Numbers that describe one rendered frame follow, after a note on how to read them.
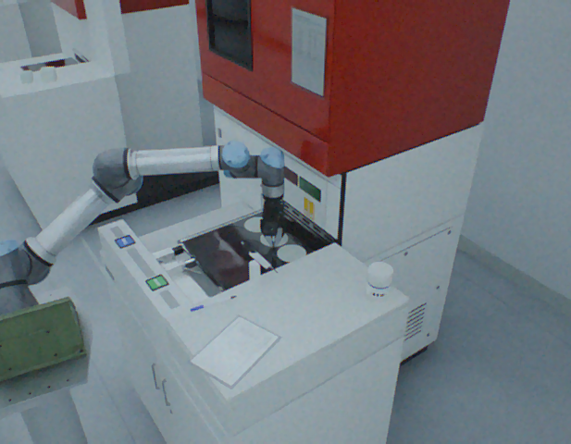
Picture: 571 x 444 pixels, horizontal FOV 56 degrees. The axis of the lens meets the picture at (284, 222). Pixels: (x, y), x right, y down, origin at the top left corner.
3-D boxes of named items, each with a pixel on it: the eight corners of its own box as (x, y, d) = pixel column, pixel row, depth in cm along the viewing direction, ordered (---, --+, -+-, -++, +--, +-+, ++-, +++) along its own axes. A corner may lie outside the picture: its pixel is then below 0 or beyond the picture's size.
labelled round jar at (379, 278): (378, 283, 164) (381, 258, 158) (394, 295, 159) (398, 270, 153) (360, 291, 160) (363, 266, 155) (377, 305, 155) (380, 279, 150)
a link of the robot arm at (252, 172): (221, 148, 167) (256, 149, 167) (226, 157, 178) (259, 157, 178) (220, 173, 166) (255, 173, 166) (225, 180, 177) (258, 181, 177)
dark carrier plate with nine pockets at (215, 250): (263, 212, 209) (262, 211, 209) (317, 256, 186) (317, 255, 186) (181, 242, 193) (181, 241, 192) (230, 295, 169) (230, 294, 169)
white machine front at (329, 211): (224, 179, 246) (217, 95, 223) (339, 273, 190) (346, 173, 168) (217, 181, 244) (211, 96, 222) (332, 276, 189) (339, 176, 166)
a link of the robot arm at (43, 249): (-17, 265, 165) (114, 142, 168) (9, 267, 179) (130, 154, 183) (8, 293, 163) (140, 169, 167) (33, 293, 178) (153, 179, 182)
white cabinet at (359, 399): (249, 336, 277) (242, 201, 231) (379, 484, 212) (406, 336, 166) (130, 395, 246) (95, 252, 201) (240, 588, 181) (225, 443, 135)
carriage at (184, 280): (170, 258, 192) (169, 252, 191) (221, 317, 167) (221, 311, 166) (150, 266, 188) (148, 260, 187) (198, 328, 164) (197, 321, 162)
